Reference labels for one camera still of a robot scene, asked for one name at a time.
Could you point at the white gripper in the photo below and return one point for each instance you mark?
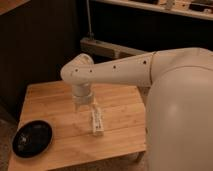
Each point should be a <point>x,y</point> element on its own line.
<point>84,100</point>

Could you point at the clear plastic bottle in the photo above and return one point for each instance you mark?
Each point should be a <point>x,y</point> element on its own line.
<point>97,124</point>

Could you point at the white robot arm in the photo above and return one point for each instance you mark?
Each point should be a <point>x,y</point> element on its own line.
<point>179,107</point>

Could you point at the black ceramic bowl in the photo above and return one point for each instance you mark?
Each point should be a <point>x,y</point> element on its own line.
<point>32,138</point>

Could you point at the wooden table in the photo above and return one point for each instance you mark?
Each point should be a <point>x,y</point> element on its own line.
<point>73,143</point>

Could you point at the metal pole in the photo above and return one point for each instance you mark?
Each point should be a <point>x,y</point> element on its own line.
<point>90,32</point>

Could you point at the wooden shelf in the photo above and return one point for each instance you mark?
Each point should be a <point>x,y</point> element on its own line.
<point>168,8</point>

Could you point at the grey metal rail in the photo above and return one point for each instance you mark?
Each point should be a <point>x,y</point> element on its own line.
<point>95,47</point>

